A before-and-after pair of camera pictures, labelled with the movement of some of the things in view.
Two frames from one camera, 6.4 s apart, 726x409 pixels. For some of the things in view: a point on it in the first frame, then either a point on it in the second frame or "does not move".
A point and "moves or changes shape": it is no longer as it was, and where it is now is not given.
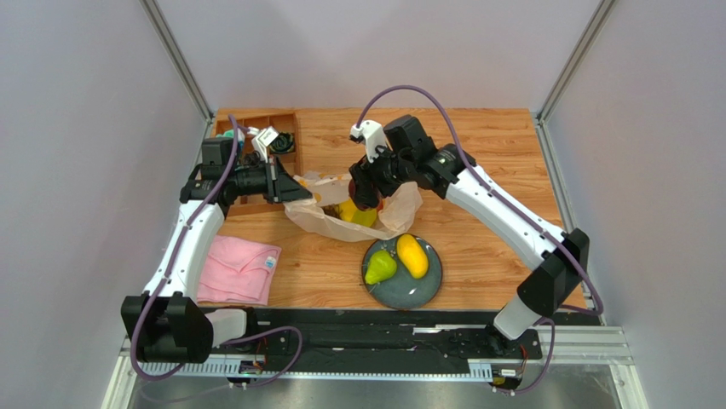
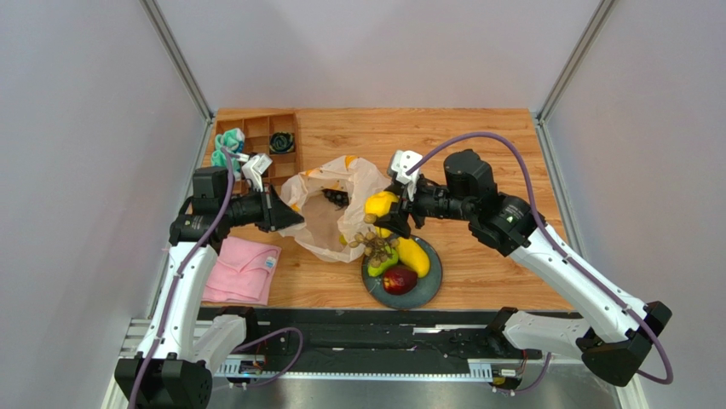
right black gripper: [365, 176] to [409, 206]
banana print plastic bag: [402, 206] moves or changes shape
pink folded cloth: [236, 272] does not move
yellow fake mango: [412, 255] does not move
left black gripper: [279, 185] to [274, 215]
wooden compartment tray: [279, 120] does not move
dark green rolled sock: [283, 143] does not move
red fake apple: [352, 195] to [399, 279]
